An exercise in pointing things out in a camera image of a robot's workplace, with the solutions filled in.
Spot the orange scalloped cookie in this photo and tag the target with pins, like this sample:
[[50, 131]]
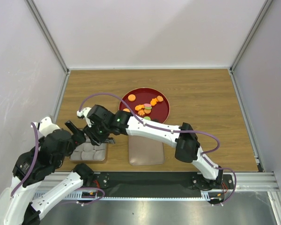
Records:
[[159, 98]]

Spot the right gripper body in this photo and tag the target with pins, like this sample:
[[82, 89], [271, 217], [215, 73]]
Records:
[[98, 131]]

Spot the orange star cookie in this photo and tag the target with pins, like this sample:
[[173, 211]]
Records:
[[139, 107]]

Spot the pink metal tin lid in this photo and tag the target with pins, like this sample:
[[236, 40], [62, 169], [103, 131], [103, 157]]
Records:
[[144, 151]]

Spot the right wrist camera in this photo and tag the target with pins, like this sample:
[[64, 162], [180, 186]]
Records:
[[83, 112]]

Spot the metal tongs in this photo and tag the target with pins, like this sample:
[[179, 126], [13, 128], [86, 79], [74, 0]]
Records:
[[113, 141]]

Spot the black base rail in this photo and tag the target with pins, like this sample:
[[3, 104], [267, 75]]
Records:
[[159, 184]]

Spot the orange flower cookie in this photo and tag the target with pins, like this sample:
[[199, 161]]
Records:
[[153, 102]]

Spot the red round tray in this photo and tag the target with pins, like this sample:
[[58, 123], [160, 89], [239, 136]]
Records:
[[147, 103]]

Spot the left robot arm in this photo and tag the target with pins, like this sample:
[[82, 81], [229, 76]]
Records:
[[28, 173]]

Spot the orange swirl cookie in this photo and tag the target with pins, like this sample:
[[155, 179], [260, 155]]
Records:
[[141, 112]]

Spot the pink green stacked cookies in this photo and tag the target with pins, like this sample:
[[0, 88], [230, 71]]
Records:
[[147, 106]]

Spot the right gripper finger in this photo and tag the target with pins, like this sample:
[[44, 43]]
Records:
[[107, 140], [95, 141]]

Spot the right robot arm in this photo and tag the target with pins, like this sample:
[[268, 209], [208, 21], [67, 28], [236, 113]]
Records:
[[183, 138]]

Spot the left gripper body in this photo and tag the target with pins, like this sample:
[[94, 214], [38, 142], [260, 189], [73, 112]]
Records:
[[74, 143]]

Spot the orange round cookie top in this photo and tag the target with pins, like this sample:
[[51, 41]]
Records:
[[131, 98]]

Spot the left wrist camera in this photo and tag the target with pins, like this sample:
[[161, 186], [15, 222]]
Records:
[[46, 126]]

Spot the metal cookie tin box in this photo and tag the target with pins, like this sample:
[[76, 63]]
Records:
[[89, 152]]

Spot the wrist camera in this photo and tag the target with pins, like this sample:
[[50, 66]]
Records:
[[83, 112], [46, 126]]

